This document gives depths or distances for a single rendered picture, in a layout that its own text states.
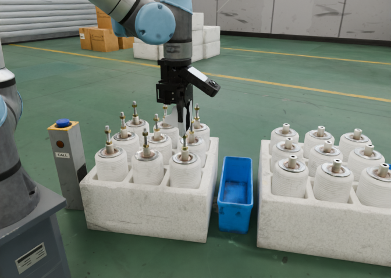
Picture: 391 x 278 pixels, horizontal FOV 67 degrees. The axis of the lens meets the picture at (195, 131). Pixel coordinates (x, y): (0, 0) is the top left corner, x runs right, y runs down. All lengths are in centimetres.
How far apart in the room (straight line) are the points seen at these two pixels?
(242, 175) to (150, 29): 79
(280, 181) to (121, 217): 49
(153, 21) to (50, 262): 55
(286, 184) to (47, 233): 60
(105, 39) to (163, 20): 391
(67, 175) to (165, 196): 37
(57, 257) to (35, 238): 8
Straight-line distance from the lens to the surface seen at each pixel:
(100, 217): 101
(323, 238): 95
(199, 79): 76
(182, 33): 75
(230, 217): 96
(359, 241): 98
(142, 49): 387
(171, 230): 96
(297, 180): 86
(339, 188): 89
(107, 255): 97
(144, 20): 57
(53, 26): 637
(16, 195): 66
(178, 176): 87
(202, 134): 106
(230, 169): 120
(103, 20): 467
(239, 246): 97
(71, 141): 102
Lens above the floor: 69
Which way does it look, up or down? 24 degrees down
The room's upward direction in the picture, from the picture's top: straight up
